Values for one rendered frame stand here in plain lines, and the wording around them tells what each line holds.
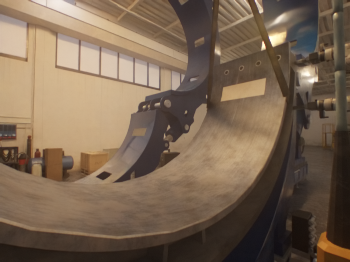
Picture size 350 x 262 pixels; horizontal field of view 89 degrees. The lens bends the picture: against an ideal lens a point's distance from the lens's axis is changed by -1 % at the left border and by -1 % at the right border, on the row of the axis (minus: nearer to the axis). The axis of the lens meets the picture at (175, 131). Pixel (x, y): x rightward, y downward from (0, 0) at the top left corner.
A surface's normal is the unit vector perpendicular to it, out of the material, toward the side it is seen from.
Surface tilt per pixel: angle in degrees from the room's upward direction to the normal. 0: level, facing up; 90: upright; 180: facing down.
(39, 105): 90
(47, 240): 90
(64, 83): 90
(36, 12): 90
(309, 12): 82
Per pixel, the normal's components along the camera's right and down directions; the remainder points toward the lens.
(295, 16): -0.72, -0.16
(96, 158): 0.69, -0.02
